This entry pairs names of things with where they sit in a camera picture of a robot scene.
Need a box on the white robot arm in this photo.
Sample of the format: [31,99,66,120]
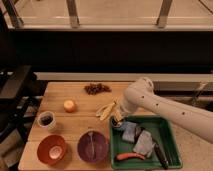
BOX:
[118,77,213,144]

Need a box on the green plastic tray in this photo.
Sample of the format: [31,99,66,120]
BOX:
[109,116,182,170]

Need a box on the orange carrot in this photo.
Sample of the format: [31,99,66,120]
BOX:
[115,153,146,161]

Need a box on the grey cloth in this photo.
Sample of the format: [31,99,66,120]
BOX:
[133,130,154,157]

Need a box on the bunch of dark grapes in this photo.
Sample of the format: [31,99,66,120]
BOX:
[84,83,111,95]

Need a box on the orange fruit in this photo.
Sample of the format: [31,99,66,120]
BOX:
[63,100,77,113]

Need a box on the red bowl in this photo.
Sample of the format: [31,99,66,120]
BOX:
[37,135,67,166]

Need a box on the white cup dark inside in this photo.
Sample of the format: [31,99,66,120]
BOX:
[37,111,56,131]

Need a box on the black side furniture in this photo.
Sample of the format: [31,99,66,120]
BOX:
[0,65,36,143]

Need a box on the black handled knife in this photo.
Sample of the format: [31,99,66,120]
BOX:
[154,140,168,170]

